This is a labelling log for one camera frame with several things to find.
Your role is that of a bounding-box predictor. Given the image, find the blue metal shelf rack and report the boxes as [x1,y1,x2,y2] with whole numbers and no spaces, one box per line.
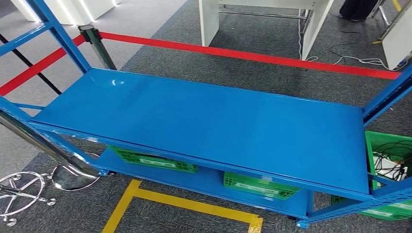
[0,0,412,230]

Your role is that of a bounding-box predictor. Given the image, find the long red barrier belt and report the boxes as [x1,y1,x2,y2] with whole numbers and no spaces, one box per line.
[98,31,401,81]

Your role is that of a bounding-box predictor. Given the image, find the green plastic crate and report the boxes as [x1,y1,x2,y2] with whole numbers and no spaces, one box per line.
[223,171,302,200]
[109,146,199,174]
[331,130,412,221]

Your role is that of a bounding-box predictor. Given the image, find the yellow floor tape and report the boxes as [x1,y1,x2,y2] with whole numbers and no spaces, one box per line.
[102,179,264,233]

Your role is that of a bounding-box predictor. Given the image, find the white desk with steel rails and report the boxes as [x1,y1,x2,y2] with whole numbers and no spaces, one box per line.
[198,0,334,61]

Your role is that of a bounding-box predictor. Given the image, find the chrome stanchion with round base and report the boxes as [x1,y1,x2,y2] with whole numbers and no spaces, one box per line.
[0,111,102,191]

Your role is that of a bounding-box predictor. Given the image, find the thin black rod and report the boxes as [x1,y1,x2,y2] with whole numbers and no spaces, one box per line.
[0,33,62,96]

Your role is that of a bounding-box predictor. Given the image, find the short red barrier belt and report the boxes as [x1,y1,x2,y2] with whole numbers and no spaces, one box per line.
[0,34,86,97]

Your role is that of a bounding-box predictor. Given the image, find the white power adapter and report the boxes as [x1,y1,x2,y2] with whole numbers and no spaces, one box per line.
[375,157,408,179]

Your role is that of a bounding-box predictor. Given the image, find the white desk with angled legs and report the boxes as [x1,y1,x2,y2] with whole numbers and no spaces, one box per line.
[370,0,412,71]

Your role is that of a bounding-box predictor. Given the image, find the purple floor cable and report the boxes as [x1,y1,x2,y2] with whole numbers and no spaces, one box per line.
[297,9,305,60]

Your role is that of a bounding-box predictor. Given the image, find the black-topped barrier post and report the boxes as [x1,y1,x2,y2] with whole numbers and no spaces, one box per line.
[78,24,118,71]

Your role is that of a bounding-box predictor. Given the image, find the black floor cable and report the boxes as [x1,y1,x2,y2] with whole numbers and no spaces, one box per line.
[328,29,363,59]

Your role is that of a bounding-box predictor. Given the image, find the white floor cable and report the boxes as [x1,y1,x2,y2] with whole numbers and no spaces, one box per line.
[306,54,410,72]

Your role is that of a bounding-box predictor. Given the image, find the black cable bundle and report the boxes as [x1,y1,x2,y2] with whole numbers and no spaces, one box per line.
[373,140,412,181]

